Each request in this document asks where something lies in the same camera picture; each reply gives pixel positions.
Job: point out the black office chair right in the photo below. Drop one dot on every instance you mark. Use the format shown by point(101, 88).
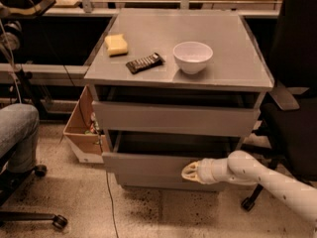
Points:
point(290, 114)

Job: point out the grey drawer cabinet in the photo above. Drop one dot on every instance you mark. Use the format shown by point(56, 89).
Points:
point(237, 65)

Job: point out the cardboard box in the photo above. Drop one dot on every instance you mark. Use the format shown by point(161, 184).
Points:
point(83, 141)

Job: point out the yellow sponge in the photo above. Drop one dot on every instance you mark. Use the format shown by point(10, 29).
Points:
point(116, 45)

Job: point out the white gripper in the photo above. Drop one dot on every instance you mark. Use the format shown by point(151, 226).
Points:
point(205, 172)

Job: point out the headphones on stand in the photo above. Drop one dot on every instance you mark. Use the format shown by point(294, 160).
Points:
point(11, 35)

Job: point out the grey top drawer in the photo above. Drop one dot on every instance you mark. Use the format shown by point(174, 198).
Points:
point(174, 111)

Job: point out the black office chair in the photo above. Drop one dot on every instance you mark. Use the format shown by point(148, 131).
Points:
point(14, 193)
point(290, 114)

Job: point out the person leg in jeans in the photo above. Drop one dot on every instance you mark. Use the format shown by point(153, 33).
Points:
point(19, 128)

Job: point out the grey drawer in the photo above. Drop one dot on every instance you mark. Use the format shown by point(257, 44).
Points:
point(174, 111)
point(161, 154)

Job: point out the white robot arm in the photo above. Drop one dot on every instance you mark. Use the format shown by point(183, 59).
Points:
point(242, 168)

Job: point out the black office chair left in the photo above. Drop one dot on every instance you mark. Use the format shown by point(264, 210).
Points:
point(14, 193)

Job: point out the white bowl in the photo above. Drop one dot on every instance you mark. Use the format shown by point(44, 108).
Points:
point(192, 57)

